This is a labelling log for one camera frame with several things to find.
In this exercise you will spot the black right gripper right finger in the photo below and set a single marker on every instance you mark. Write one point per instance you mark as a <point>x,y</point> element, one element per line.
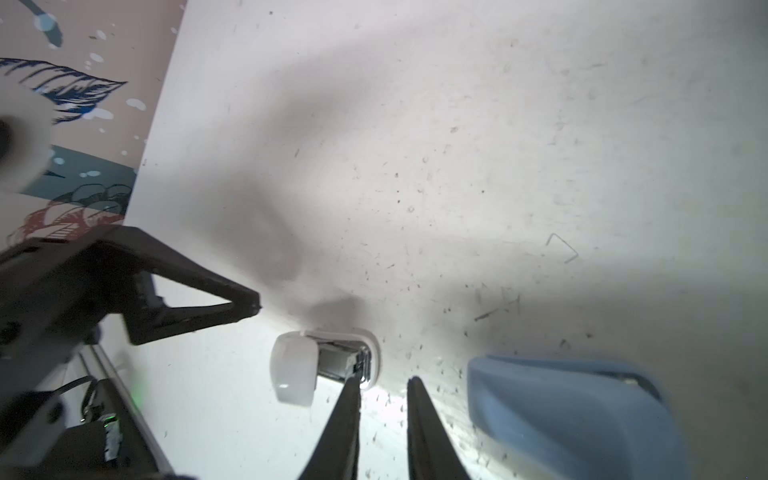
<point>430,452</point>

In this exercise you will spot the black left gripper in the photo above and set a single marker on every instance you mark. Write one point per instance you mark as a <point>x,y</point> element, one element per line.
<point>54,292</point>

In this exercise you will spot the loose single staple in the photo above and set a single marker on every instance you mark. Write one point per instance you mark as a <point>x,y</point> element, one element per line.
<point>562,248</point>

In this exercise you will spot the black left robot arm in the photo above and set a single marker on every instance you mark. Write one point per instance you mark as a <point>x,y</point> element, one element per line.
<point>34,424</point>

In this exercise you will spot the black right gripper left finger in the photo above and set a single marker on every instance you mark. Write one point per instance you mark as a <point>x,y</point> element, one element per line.
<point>337,451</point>

